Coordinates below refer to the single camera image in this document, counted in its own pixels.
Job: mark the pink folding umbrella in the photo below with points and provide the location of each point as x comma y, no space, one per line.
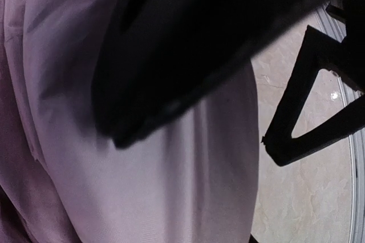
194,179

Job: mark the front aluminium rail base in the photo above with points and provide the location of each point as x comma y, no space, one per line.
337,30

